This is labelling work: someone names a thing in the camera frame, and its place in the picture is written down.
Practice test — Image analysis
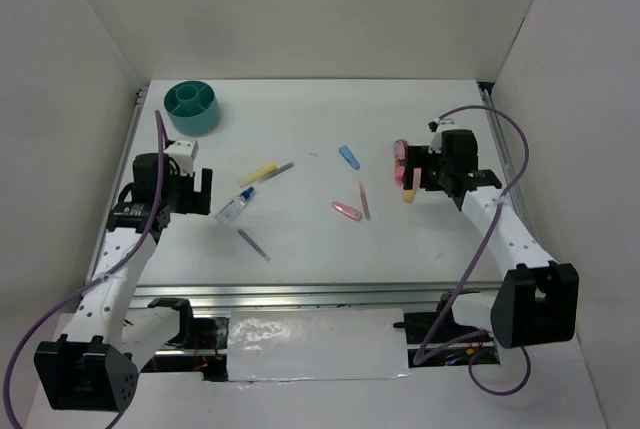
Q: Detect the orange highlighter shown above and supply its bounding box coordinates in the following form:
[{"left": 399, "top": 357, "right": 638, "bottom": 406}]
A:
[{"left": 403, "top": 168, "right": 421, "bottom": 204}]

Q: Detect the clear glue bottle blue cap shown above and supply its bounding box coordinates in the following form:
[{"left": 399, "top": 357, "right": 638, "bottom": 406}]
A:
[{"left": 215, "top": 187, "right": 255, "bottom": 225}]

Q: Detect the yellow highlighter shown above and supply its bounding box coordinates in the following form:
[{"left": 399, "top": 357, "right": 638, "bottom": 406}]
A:
[{"left": 238, "top": 163, "right": 277, "bottom": 188}]

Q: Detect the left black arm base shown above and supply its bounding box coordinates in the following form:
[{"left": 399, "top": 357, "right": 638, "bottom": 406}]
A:
[{"left": 142, "top": 298, "right": 229, "bottom": 382}]

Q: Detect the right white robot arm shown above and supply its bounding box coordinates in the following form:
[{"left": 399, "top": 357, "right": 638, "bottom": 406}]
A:
[{"left": 403, "top": 128, "right": 579, "bottom": 349}]

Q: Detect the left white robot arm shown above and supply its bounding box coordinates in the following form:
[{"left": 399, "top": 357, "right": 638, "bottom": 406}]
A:
[{"left": 34, "top": 140, "right": 213, "bottom": 413}]

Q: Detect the purple grey pen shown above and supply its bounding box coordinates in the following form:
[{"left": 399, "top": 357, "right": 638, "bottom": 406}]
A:
[{"left": 237, "top": 228, "right": 271, "bottom": 262}]

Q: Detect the teal round compartment container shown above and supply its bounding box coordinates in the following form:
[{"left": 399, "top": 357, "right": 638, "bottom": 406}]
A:
[{"left": 163, "top": 80, "right": 221, "bottom": 136}]

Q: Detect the pink purple pen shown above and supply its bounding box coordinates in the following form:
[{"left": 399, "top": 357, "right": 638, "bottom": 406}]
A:
[{"left": 358, "top": 182, "right": 371, "bottom": 221}]

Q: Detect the green grey pen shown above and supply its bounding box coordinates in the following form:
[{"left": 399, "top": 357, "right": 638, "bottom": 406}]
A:
[{"left": 258, "top": 162, "right": 294, "bottom": 184}]

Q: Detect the blue highlighter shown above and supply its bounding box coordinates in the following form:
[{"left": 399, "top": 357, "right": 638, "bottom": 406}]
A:
[{"left": 339, "top": 145, "right": 360, "bottom": 170}]

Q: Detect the pink clear highlighter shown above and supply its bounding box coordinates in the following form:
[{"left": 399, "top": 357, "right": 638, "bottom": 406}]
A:
[{"left": 332, "top": 201, "right": 363, "bottom": 221}]

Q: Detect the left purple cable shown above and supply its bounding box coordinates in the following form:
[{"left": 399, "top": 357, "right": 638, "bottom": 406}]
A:
[{"left": 1, "top": 109, "right": 174, "bottom": 428}]

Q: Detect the purple cable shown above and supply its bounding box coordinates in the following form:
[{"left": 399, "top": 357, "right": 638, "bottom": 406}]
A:
[
  {"left": 412, "top": 104, "right": 532, "bottom": 397},
  {"left": 1, "top": 109, "right": 174, "bottom": 428}
]

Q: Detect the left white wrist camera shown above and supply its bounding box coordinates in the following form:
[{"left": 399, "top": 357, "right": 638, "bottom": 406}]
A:
[{"left": 164, "top": 138, "right": 199, "bottom": 176}]

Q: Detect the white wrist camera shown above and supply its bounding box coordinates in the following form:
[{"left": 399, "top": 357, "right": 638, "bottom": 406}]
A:
[
  {"left": 164, "top": 138, "right": 199, "bottom": 176},
  {"left": 429, "top": 118, "right": 458, "bottom": 153}
]

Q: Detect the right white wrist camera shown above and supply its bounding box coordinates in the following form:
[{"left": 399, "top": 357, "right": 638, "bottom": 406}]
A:
[{"left": 429, "top": 118, "right": 458, "bottom": 153}]

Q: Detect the aluminium front rail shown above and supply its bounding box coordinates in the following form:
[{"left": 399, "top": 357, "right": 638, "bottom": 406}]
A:
[{"left": 124, "top": 282, "right": 501, "bottom": 310}]

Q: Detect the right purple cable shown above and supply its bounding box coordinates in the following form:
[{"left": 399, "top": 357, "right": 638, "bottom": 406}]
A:
[{"left": 412, "top": 104, "right": 532, "bottom": 397}]

